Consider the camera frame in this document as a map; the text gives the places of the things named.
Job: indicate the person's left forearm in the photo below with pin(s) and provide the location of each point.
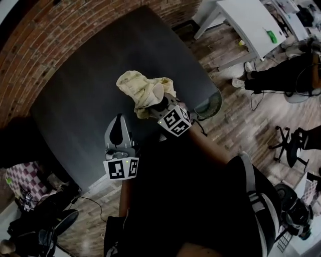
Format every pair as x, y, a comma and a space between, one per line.
124, 198

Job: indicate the white table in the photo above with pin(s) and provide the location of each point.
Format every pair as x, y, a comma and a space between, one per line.
293, 22
245, 20

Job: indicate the cream clothes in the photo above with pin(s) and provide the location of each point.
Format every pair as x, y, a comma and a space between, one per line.
140, 90

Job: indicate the black high-back office chair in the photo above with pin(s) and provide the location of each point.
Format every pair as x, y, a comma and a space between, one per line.
22, 143

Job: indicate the person's right forearm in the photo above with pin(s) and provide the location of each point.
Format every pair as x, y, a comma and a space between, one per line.
208, 145

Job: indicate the grey white office chair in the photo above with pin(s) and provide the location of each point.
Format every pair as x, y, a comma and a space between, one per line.
298, 99

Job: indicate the small green object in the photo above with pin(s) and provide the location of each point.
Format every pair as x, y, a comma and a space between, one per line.
9, 180

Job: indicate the dark grey table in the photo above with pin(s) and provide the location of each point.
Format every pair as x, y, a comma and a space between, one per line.
87, 100

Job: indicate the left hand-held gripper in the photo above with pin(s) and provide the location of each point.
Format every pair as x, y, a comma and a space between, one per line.
116, 170

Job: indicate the small yellow-green ball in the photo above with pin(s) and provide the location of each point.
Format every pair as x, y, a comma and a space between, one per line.
241, 43

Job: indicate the person's body in black clothing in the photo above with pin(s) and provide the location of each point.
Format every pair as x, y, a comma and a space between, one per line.
188, 200

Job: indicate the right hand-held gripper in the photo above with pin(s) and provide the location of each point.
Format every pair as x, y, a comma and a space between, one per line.
175, 120

